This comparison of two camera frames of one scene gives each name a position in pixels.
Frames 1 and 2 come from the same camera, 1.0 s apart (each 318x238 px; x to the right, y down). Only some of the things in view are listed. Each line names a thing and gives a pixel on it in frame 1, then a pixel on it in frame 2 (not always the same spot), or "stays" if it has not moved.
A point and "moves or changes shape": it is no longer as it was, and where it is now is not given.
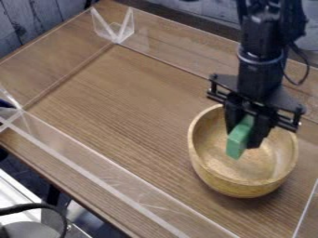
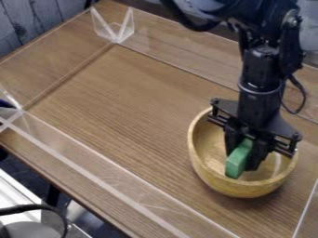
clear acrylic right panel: x=307 y=228 stays
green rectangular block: x=238 y=136 moves or changes shape
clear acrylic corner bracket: x=114 y=32 stays
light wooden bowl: x=255 y=175 stays
